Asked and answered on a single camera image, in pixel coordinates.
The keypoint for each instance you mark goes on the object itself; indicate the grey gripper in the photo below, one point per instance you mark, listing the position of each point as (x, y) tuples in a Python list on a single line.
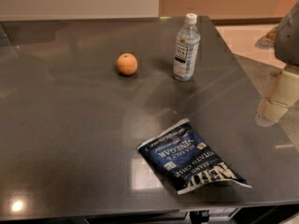
[(288, 42)]

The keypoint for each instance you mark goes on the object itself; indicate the clear blue plastic water bottle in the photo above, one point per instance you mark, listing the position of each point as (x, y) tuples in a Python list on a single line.
[(186, 48)]

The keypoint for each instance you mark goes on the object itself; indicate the blue potato chip bag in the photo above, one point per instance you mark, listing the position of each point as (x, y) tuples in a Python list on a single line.
[(182, 154)]

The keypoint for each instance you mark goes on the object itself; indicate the orange fruit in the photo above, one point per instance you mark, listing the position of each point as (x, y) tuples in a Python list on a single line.
[(127, 64)]

